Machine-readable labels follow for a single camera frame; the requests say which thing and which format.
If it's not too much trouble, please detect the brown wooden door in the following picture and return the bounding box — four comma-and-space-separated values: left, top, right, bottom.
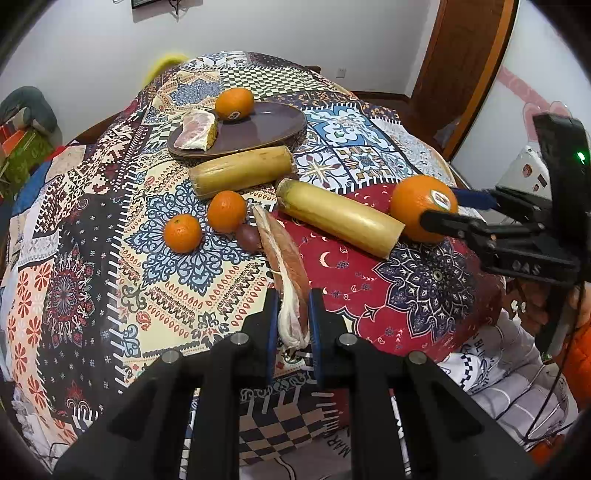
409, 0, 520, 160

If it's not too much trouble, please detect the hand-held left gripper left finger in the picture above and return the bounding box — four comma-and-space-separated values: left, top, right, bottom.
53, 290, 281, 480

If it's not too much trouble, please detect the white quilt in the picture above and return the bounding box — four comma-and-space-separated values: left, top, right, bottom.
436, 309, 583, 444

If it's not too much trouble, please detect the person's right hand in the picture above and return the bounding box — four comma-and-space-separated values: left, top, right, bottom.
510, 279, 550, 337

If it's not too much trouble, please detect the grey plush pillow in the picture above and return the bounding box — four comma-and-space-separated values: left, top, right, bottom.
0, 86, 63, 146

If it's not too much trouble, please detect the white appliance with stickers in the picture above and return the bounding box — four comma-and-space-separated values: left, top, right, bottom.
496, 145, 552, 199

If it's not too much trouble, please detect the raw bacon strip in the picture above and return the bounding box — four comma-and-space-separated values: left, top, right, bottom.
252, 205, 312, 349

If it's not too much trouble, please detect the green patterned box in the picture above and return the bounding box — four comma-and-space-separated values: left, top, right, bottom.
0, 129, 54, 195

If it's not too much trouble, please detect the brown oval plate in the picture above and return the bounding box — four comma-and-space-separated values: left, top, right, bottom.
167, 102, 308, 161

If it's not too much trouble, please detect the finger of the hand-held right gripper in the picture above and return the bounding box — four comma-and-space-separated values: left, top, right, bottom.
450, 187, 552, 222
419, 209, 555, 252

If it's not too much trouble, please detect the patchwork printed blanket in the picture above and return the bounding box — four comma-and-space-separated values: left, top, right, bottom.
0, 51, 509, 480

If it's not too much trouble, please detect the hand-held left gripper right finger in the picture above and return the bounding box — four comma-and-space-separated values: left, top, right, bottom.
308, 288, 539, 480

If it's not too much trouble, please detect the large orange with sticker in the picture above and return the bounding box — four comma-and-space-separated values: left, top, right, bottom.
390, 174, 459, 244

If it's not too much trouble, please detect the pink wall decal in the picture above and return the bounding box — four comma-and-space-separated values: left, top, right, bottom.
501, 67, 573, 139

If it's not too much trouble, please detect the wrapped pomelo chunk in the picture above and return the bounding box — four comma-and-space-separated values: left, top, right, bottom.
178, 109, 219, 151

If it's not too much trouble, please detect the small mandarin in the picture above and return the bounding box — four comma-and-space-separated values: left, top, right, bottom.
164, 213, 203, 254
206, 190, 248, 234

